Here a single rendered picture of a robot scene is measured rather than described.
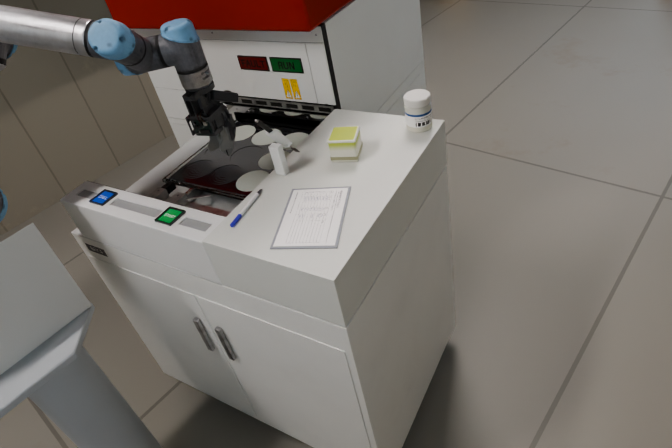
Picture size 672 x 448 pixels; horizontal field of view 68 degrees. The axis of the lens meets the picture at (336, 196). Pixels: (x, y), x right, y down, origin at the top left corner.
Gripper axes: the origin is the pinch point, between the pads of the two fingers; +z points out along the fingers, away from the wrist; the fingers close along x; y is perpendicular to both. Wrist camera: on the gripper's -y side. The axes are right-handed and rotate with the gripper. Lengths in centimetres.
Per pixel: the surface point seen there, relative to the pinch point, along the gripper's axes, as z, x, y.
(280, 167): 2.5, 16.8, 3.7
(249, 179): 11.3, 1.7, -1.9
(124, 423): 58, -26, 53
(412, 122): 2.0, 46.0, -18.6
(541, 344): 102, 82, -30
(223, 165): 11.0, -10.5, -7.8
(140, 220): 5.1, -13.4, 25.2
